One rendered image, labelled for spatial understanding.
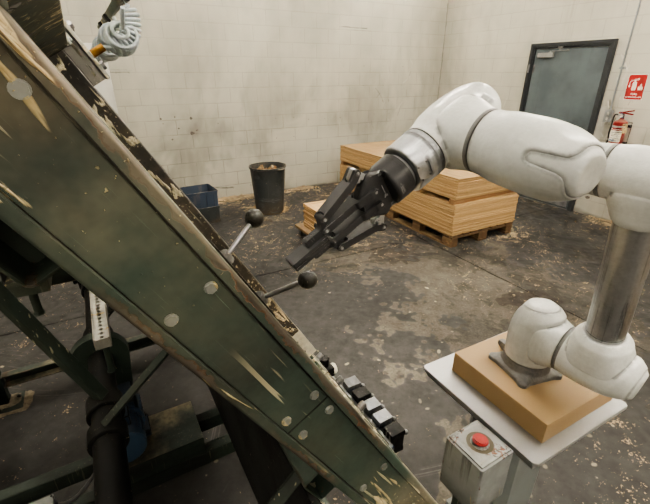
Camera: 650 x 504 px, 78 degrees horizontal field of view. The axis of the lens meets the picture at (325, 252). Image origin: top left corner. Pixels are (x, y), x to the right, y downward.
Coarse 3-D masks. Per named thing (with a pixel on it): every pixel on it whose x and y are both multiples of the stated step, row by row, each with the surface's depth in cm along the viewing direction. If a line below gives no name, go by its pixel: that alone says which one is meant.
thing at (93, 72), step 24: (72, 24) 75; (72, 48) 78; (96, 48) 81; (72, 72) 79; (96, 72) 81; (96, 96) 82; (120, 120) 86; (168, 192) 96; (192, 216) 101; (216, 240) 106; (240, 264) 113
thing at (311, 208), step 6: (306, 204) 464; (312, 204) 465; (318, 204) 465; (306, 210) 466; (312, 210) 449; (306, 216) 467; (312, 216) 450; (306, 222) 471; (312, 222) 457; (300, 228) 470; (306, 228) 470; (312, 228) 457; (300, 234) 483; (306, 234) 458
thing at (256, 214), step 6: (252, 210) 77; (258, 210) 77; (246, 216) 77; (252, 216) 76; (258, 216) 77; (246, 222) 77; (252, 222) 77; (258, 222) 77; (246, 228) 76; (240, 234) 75; (240, 240) 75; (234, 246) 74; (222, 252) 72; (228, 252) 72; (228, 258) 72
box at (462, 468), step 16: (464, 432) 107; (448, 448) 106; (464, 448) 102; (480, 448) 102; (496, 448) 102; (448, 464) 107; (464, 464) 102; (480, 464) 98; (496, 464) 99; (448, 480) 109; (464, 480) 103; (480, 480) 98; (496, 480) 103; (464, 496) 104; (480, 496) 101; (496, 496) 107
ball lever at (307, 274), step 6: (306, 270) 76; (300, 276) 76; (306, 276) 75; (312, 276) 76; (294, 282) 77; (300, 282) 76; (306, 282) 75; (312, 282) 76; (282, 288) 78; (288, 288) 78; (306, 288) 76; (258, 294) 79; (264, 294) 79; (270, 294) 78; (276, 294) 78; (264, 300) 79
